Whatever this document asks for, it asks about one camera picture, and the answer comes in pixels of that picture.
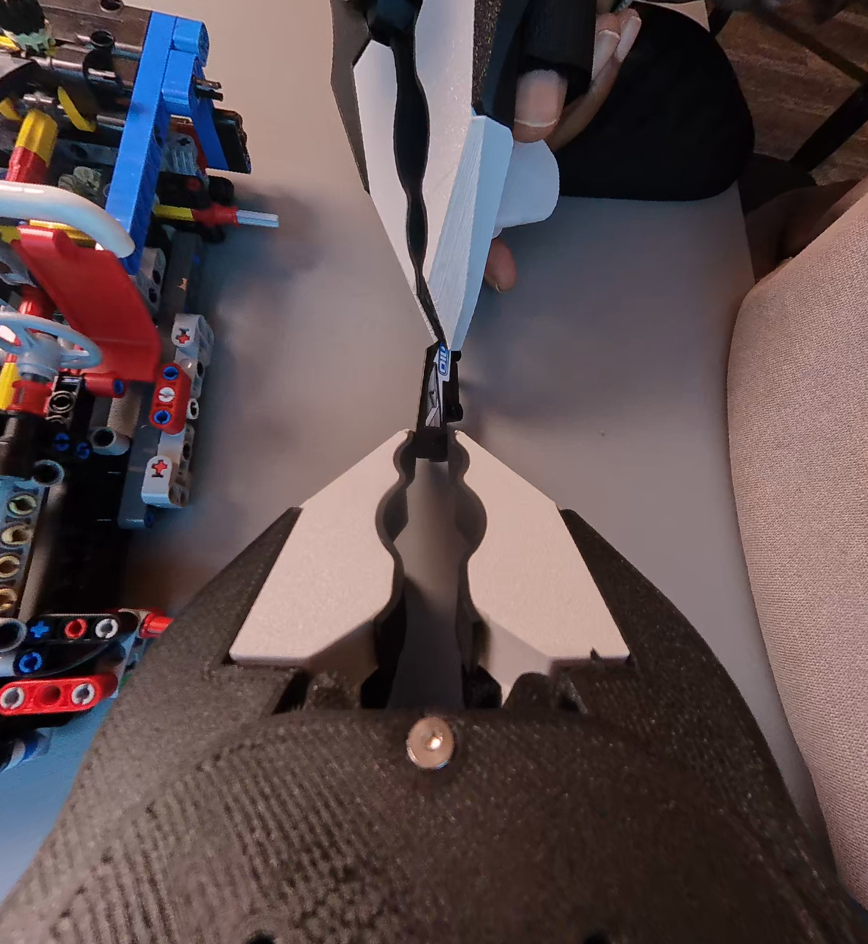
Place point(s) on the small blue white sticker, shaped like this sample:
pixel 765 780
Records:
pixel 439 365

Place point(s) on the person's right hand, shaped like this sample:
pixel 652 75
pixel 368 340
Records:
pixel 541 103

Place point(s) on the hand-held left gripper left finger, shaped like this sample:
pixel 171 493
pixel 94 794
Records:
pixel 316 582

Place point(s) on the partly built lego car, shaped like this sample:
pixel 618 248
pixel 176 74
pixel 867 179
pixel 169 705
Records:
pixel 87 295

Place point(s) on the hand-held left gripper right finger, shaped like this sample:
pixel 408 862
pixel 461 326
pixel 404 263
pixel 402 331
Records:
pixel 544 582

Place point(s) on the black lego subassembly red pin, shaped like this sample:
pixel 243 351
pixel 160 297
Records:
pixel 431 446

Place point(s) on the black wrist rest pad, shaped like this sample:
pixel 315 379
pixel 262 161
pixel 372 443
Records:
pixel 662 133

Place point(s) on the person's torso beige hoodie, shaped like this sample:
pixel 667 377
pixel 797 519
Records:
pixel 825 516

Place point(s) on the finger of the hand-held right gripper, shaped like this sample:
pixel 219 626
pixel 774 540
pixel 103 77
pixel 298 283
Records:
pixel 463 206
pixel 386 147

